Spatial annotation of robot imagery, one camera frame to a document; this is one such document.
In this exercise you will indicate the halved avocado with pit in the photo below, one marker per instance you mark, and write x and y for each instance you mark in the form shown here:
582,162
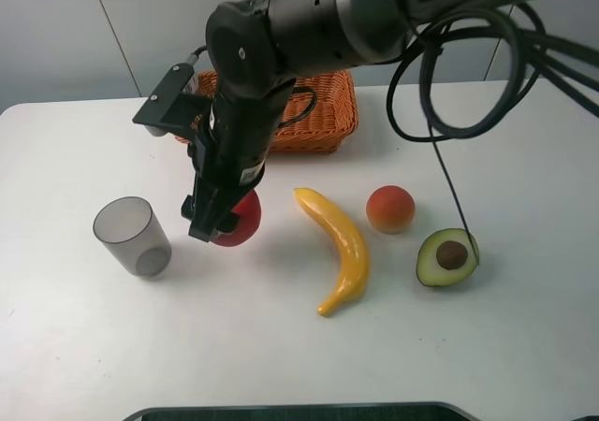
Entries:
447,257

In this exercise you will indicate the grey translucent plastic cup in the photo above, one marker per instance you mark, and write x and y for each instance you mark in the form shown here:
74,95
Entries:
129,229

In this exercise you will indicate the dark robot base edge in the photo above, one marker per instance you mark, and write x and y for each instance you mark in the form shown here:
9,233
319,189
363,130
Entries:
380,411

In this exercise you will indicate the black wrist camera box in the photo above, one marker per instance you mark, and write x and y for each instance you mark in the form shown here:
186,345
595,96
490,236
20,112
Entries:
170,110

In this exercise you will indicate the yellow banana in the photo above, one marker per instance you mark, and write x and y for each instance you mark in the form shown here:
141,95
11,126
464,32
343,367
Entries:
354,254

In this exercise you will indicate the orange peach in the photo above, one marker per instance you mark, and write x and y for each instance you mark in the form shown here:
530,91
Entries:
390,209

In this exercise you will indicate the red apple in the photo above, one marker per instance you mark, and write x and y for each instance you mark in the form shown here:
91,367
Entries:
249,212

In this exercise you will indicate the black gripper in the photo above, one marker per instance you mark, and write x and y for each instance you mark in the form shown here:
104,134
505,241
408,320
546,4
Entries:
240,131

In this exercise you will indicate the orange wicker basket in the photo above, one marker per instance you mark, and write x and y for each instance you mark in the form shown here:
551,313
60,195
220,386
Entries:
333,117

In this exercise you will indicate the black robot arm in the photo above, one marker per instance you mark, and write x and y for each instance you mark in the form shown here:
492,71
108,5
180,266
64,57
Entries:
259,48

